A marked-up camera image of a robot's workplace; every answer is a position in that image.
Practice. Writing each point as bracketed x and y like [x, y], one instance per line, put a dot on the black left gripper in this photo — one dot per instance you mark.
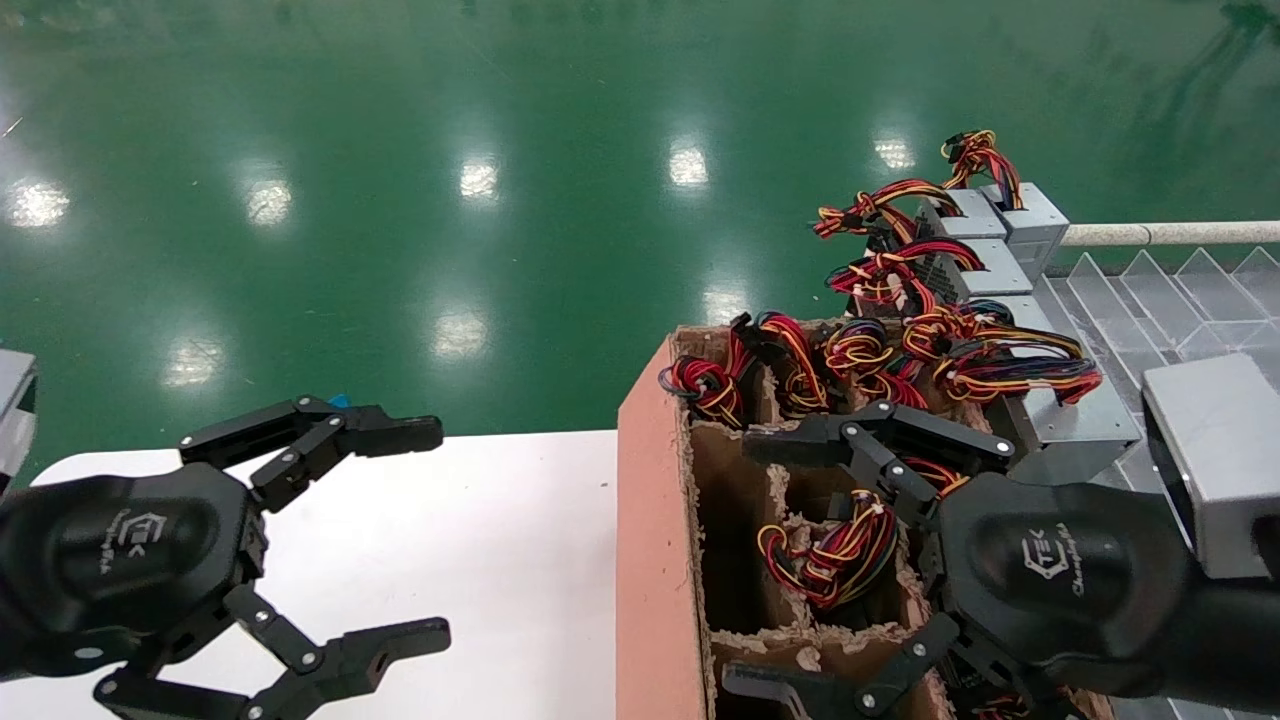
[130, 560]

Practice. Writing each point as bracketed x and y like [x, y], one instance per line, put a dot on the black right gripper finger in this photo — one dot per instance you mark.
[810, 445]

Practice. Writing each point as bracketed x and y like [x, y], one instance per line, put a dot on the large grey power supply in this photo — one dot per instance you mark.
[1075, 425]

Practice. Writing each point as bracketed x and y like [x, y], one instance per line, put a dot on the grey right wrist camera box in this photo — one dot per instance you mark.
[1220, 460]

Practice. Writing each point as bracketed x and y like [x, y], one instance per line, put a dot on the white round pole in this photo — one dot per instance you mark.
[1200, 233]

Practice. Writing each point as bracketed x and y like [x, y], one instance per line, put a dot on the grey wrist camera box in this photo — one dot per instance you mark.
[1220, 460]
[12, 400]

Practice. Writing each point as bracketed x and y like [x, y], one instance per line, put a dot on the clear acrylic divider tray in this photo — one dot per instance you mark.
[1150, 300]

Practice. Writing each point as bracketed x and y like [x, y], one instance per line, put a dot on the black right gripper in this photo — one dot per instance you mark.
[1070, 590]

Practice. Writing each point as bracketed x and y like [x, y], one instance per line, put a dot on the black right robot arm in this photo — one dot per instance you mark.
[1240, 650]

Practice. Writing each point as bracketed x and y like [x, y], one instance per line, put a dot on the brown cardboard divider box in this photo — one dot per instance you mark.
[655, 560]

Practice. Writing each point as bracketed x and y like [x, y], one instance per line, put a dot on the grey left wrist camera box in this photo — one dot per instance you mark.
[12, 400]

